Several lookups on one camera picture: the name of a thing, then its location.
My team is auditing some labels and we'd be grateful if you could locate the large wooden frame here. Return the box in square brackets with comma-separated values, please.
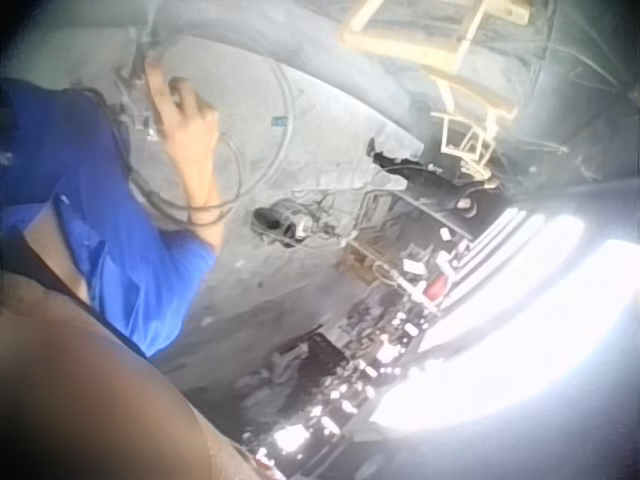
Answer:
[338, 0, 532, 121]

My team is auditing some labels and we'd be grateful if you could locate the small wooden pallet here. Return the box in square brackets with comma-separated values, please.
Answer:
[342, 238, 384, 282]

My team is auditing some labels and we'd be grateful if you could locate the cluttered workbench with tools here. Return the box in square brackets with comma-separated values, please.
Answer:
[239, 164, 506, 480]

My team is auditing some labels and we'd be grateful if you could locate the black power tool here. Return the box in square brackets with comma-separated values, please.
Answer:
[251, 198, 315, 250]

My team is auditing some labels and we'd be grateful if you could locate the dark cloth heap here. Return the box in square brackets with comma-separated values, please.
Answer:
[234, 327, 352, 407]

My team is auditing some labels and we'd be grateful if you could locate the grey coiled cable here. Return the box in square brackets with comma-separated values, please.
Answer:
[127, 44, 297, 227]

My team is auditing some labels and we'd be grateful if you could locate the grey metal fitting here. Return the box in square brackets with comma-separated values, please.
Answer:
[113, 42, 157, 142]

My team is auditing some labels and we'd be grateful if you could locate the small wooden frame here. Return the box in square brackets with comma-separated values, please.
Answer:
[428, 110, 502, 177]

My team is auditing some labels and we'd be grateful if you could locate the person's right hand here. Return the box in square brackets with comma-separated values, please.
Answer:
[143, 62, 222, 171]

